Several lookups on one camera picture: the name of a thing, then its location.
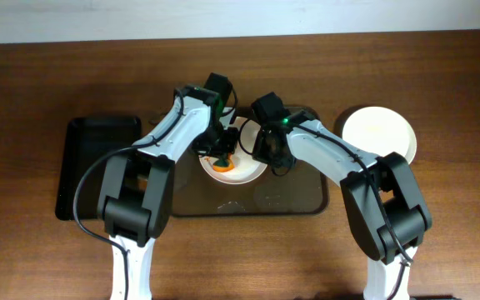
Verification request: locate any orange green scrub sponge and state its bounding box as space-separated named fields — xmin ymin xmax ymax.
xmin=212 ymin=153 xmax=234 ymax=173

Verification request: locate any cream round plate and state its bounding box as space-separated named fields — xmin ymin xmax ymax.
xmin=199 ymin=121 xmax=268 ymax=185

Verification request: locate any white round plate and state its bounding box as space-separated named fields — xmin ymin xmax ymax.
xmin=342 ymin=107 xmax=418 ymax=164

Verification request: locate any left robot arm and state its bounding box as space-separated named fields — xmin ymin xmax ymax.
xmin=97 ymin=73 xmax=238 ymax=299

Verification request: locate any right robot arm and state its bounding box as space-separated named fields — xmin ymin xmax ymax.
xmin=251 ymin=92 xmax=433 ymax=299

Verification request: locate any brown plastic serving tray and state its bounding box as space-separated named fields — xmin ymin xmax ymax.
xmin=162 ymin=105 xmax=330 ymax=218

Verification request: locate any black plastic tray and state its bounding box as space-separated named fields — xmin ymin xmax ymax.
xmin=55 ymin=115 xmax=142 ymax=221

